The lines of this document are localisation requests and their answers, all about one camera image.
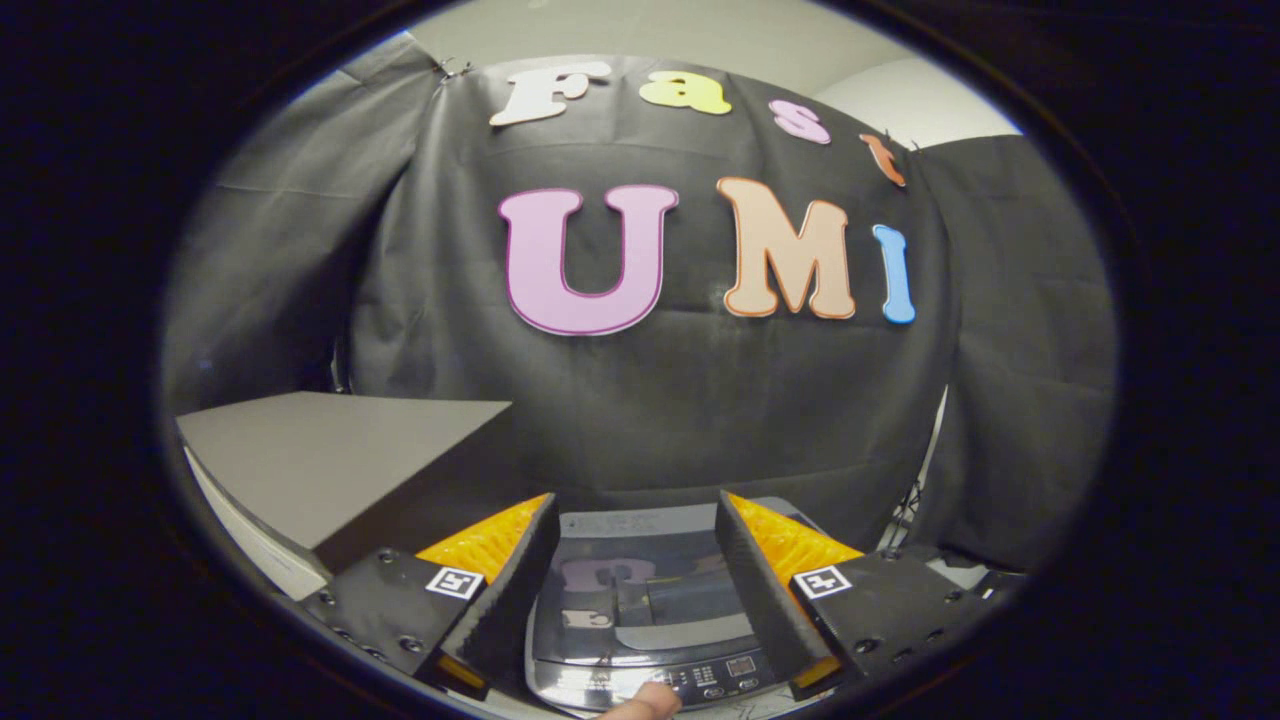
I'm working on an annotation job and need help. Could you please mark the black backdrop cloth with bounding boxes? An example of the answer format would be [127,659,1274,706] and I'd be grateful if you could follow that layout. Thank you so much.
[160,35,1119,576]

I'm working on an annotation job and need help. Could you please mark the thin stand with cables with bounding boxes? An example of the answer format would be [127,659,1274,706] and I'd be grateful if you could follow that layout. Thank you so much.
[878,385,949,556]

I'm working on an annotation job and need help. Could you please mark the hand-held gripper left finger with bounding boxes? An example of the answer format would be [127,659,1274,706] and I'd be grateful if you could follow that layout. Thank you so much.
[300,492,561,701]

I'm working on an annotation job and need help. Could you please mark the grey washing machine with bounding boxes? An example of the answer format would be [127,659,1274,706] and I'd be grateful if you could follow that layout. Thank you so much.
[525,497,831,713]

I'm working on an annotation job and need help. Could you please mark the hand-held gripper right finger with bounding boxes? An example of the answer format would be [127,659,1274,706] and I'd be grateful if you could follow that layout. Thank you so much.
[716,490,1023,703]

